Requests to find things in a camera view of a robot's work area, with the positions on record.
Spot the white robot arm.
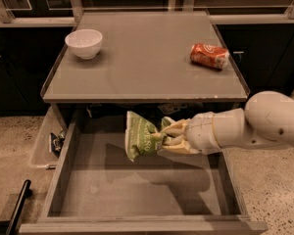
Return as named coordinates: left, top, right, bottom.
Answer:
left=159, top=91, right=294, bottom=155

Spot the white ceramic bowl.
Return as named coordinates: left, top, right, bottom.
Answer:
left=65, top=29, right=103, bottom=60

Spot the green jalapeno chip bag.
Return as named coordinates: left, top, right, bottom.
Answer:
left=124, top=111, right=174, bottom=162

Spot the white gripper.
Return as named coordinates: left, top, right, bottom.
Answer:
left=151, top=112, right=221, bottom=155

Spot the red soda can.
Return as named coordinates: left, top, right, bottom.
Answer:
left=190, top=43, right=229, bottom=71

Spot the metal railing frame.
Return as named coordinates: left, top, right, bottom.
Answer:
left=0, top=0, right=294, bottom=27

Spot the black bar handle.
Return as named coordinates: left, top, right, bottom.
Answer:
left=5, top=179, right=32, bottom=235

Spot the grey counter cabinet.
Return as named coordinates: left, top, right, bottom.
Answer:
left=41, top=12, right=249, bottom=126

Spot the grey open top drawer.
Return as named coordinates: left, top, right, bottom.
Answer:
left=20, top=111, right=268, bottom=235

